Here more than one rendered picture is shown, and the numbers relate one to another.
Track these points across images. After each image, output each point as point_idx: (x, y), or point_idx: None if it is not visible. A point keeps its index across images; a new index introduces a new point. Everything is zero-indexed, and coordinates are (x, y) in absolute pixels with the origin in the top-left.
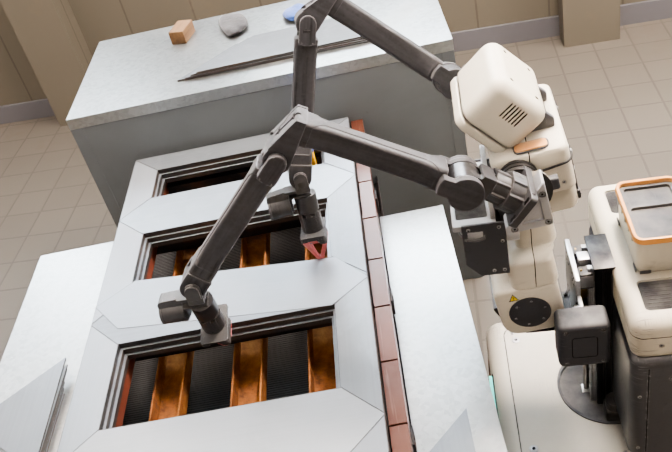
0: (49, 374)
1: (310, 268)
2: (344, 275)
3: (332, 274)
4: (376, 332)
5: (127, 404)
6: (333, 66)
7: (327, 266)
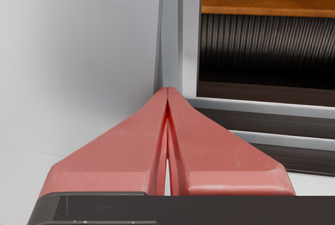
0: None
1: (68, 43)
2: (14, 181)
3: (17, 144)
4: (202, 31)
5: None
6: None
7: (78, 133)
